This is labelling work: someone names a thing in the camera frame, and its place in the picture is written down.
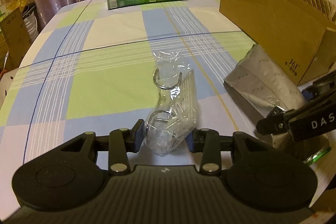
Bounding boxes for silver foil tea bag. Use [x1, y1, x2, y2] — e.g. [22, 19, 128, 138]
[224, 44, 306, 125]

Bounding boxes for clear plastic hook bag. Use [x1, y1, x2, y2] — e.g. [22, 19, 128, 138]
[144, 51, 199, 156]

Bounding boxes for brown cardboard box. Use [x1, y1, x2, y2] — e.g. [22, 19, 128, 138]
[219, 0, 335, 85]

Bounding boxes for cardboard boxes by wall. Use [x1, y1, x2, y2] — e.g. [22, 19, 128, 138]
[1, 0, 39, 74]

